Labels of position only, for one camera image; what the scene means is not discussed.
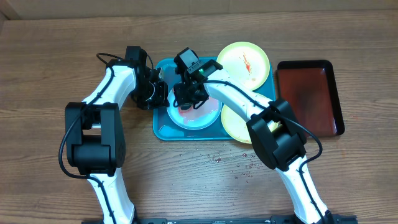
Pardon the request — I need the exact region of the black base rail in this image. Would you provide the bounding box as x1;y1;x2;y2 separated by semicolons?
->
81;215;358;224

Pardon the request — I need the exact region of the red green sponge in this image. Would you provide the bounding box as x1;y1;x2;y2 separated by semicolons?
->
178;105;193;116

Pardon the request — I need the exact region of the black tray with water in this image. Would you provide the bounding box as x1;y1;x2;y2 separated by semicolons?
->
276;60;345;137

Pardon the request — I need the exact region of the teal plastic tray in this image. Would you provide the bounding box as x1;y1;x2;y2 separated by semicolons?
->
152;57;277;141

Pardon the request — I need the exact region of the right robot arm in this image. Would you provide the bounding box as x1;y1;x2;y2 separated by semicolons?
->
174;58;333;223

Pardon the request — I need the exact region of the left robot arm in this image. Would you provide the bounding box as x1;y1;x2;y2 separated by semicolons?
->
58;59;168;223

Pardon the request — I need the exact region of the light blue plate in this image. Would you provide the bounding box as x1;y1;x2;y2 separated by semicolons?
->
167;90;222;130

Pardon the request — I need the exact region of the yellow plate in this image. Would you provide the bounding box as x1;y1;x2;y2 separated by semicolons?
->
216;42;271;91
221;92;264;144

